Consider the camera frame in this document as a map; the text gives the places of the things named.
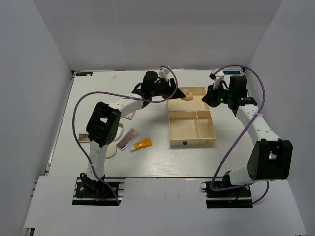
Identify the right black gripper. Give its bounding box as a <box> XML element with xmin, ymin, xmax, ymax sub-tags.
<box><xmin>201</xmin><ymin>82</ymin><xmax>233</xmax><ymax>108</ymax></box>

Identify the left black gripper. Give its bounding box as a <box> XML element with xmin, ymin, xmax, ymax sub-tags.
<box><xmin>150</xmin><ymin>78</ymin><xmax>185</xmax><ymax>99</ymax></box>

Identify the beige makeup sponge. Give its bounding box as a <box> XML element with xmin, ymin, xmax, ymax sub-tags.
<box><xmin>182</xmin><ymin>92</ymin><xmax>193</xmax><ymax>101</ymax></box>

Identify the peach square compact case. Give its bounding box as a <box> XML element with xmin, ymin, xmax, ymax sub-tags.
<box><xmin>124</xmin><ymin>111</ymin><xmax>136</xmax><ymax>120</ymax></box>

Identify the orange sunscreen tube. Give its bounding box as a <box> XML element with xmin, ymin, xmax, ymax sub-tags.
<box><xmin>130</xmin><ymin>138</ymin><xmax>152</xmax><ymax>152</ymax></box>

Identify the white bottle brown cap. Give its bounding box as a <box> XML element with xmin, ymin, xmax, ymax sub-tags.
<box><xmin>114</xmin><ymin>126</ymin><xmax>124</xmax><ymax>142</ymax></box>

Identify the long clear eyeshadow palette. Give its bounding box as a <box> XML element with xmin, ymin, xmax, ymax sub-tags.
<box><xmin>116</xmin><ymin>128</ymin><xmax>139</xmax><ymax>151</ymax></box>

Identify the round cream powder puff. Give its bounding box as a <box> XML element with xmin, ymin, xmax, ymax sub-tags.
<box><xmin>105</xmin><ymin>143</ymin><xmax>117</xmax><ymax>159</ymax></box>

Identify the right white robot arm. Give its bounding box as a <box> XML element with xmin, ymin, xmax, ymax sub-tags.
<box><xmin>202</xmin><ymin>74</ymin><xmax>293</xmax><ymax>196</ymax></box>

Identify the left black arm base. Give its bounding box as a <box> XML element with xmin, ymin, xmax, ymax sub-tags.
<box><xmin>72</xmin><ymin>173</ymin><xmax>125</xmax><ymax>206</ymax></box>

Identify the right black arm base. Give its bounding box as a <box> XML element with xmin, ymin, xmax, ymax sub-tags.
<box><xmin>200</xmin><ymin>181</ymin><xmax>253</xmax><ymax>209</ymax></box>

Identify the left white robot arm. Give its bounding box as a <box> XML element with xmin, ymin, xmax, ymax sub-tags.
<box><xmin>85</xmin><ymin>70</ymin><xmax>185</xmax><ymax>196</ymax></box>

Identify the cream three-compartment organizer box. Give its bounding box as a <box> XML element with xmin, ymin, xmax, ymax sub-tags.
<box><xmin>168</xmin><ymin>87</ymin><xmax>216</xmax><ymax>148</ymax></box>

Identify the dark table corner label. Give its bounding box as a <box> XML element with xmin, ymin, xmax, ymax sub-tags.
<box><xmin>223</xmin><ymin>70</ymin><xmax>241</xmax><ymax>75</ymax></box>

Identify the left table corner label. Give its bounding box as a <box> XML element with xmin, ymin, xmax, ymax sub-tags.
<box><xmin>75</xmin><ymin>72</ymin><xmax>93</xmax><ymax>77</ymax></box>

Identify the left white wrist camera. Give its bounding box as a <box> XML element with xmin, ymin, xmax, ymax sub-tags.
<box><xmin>158</xmin><ymin>68</ymin><xmax>169</xmax><ymax>80</ymax></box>

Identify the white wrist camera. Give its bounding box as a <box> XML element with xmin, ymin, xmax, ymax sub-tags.
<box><xmin>209</xmin><ymin>70</ymin><xmax>224</xmax><ymax>90</ymax></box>
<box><xmin>158</xmin><ymin>68</ymin><xmax>169</xmax><ymax>80</ymax></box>

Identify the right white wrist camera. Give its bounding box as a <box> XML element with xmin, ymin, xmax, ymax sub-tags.
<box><xmin>209</xmin><ymin>70</ymin><xmax>224</xmax><ymax>90</ymax></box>

